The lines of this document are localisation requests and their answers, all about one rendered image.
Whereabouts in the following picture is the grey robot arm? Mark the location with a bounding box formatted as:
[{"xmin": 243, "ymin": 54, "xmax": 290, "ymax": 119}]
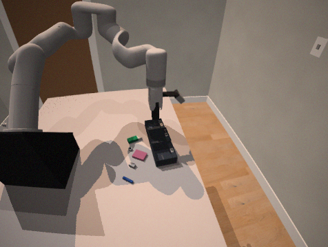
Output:
[{"xmin": 2, "ymin": 1, "xmax": 167, "ymax": 132}]

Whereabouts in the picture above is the dark grey rack of bins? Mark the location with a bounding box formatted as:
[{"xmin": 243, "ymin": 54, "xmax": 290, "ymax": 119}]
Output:
[{"xmin": 145, "ymin": 119, "xmax": 177, "ymax": 167}]

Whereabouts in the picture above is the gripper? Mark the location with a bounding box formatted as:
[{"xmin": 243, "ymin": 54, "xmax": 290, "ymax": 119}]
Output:
[{"xmin": 146, "ymin": 84, "xmax": 165, "ymax": 120}]

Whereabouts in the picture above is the flat red rectangular block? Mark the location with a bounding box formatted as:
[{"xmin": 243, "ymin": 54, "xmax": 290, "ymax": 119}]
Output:
[{"xmin": 132, "ymin": 150, "xmax": 147, "ymax": 161}]

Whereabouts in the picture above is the green and white eraser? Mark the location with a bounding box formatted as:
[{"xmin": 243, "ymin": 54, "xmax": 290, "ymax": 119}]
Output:
[{"xmin": 127, "ymin": 134, "xmax": 143, "ymax": 144}]

